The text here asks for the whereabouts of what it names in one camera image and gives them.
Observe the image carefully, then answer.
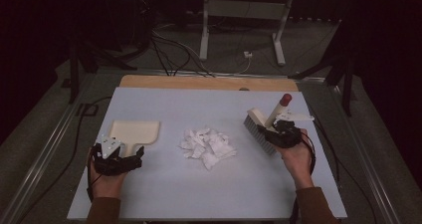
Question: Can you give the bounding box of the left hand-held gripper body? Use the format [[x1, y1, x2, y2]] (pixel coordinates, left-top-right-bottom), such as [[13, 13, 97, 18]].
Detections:
[[93, 134, 143, 176]]

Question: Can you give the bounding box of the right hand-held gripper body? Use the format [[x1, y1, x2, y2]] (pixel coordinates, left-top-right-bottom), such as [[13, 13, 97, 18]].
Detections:
[[263, 110, 316, 148]]

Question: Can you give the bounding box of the cream brush with red tip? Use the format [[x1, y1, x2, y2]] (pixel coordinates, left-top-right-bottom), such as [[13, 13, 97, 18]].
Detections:
[[243, 93, 293, 156]]

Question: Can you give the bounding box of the cream plastic dustpan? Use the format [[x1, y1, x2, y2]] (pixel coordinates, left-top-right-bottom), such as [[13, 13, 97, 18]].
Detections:
[[108, 119, 161, 159]]

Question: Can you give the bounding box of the pile of white paper scraps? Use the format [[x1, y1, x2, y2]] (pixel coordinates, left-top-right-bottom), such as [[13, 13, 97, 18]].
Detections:
[[178, 127, 238, 171]]

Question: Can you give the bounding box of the person's left hand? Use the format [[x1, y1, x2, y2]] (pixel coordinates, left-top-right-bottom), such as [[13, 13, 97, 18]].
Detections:
[[88, 148, 128, 200]]

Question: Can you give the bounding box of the person's right hand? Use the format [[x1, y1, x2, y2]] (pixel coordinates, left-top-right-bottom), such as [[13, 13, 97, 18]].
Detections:
[[276, 127, 315, 190]]

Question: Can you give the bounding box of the black tripod stand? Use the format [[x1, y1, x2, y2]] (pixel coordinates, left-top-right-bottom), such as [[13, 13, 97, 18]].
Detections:
[[68, 41, 137, 105], [288, 19, 356, 117]]

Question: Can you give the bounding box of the white table board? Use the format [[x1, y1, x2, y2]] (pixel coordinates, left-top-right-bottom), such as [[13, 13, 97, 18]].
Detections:
[[67, 87, 348, 221]]

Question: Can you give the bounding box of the wooden table edge strip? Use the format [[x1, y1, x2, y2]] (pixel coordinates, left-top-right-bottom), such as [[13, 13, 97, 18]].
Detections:
[[118, 74, 299, 93]]

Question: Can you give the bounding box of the left hand-held gripper black cable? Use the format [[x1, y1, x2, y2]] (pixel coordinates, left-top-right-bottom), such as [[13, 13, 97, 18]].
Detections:
[[86, 143, 102, 202]]

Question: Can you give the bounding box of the hand-held gripper black cable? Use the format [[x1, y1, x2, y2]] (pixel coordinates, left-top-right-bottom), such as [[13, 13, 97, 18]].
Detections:
[[86, 143, 102, 202], [290, 130, 317, 224]]

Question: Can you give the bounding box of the right hand-held gripper black cable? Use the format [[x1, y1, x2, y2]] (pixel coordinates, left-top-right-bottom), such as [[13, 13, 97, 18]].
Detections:
[[290, 130, 317, 224]]

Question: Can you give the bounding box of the long black floor cable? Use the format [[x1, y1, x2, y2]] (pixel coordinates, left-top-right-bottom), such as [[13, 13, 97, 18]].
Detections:
[[308, 107, 378, 224], [16, 96, 112, 224]]

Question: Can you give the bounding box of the aluminium floor rail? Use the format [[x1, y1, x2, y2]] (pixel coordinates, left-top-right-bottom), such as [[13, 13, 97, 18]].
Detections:
[[331, 84, 403, 224], [0, 74, 98, 224]]

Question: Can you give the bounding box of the white plug with cable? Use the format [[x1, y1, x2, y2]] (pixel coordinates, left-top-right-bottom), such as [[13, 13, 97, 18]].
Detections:
[[228, 51, 254, 76]]

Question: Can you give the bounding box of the bundle of black floor cables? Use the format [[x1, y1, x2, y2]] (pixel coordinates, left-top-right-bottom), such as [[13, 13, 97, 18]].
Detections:
[[149, 30, 215, 78]]

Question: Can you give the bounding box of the grey metal stand frame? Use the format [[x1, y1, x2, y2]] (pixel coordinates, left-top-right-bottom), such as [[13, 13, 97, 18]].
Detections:
[[198, 0, 297, 67]]

